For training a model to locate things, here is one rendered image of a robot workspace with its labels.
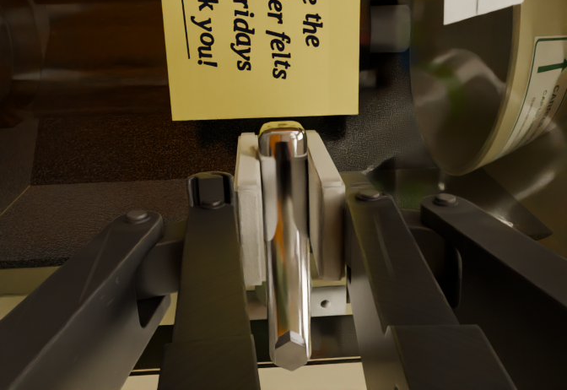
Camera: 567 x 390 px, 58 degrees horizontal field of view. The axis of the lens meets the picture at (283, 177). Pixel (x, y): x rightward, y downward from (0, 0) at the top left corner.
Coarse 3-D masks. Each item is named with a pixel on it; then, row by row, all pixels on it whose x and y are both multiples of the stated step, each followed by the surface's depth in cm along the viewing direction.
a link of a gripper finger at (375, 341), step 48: (384, 192) 14; (384, 240) 11; (384, 288) 9; (432, 288) 9; (384, 336) 8; (432, 336) 7; (480, 336) 7; (384, 384) 8; (432, 384) 6; (480, 384) 6
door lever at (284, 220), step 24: (264, 144) 16; (288, 144) 16; (264, 168) 17; (288, 168) 16; (264, 192) 17; (288, 192) 17; (264, 216) 17; (288, 216) 17; (264, 240) 17; (288, 240) 17; (288, 264) 17; (264, 288) 23; (288, 288) 18; (288, 312) 18; (288, 336) 18; (288, 360) 18
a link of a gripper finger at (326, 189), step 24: (312, 144) 18; (312, 168) 16; (336, 168) 16; (312, 192) 16; (336, 192) 14; (312, 216) 16; (336, 216) 14; (312, 240) 16; (336, 240) 14; (336, 264) 14
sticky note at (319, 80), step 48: (192, 0) 20; (240, 0) 20; (288, 0) 20; (336, 0) 20; (192, 48) 20; (240, 48) 20; (288, 48) 20; (336, 48) 20; (192, 96) 21; (240, 96) 21; (288, 96) 21; (336, 96) 21
